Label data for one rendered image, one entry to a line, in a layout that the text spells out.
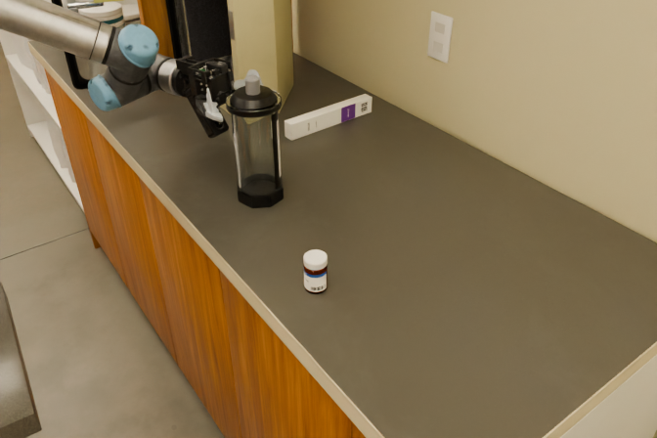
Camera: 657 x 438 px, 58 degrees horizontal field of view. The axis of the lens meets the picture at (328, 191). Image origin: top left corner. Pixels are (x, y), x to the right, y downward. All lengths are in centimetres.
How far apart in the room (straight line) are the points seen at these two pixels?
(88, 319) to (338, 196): 144
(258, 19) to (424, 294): 80
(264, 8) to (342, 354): 89
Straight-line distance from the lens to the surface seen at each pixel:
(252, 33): 151
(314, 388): 107
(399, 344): 97
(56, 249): 288
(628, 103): 128
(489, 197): 132
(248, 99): 114
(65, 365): 235
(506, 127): 146
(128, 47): 119
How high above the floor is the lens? 165
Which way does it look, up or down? 34 degrees down
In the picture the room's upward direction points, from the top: straight up
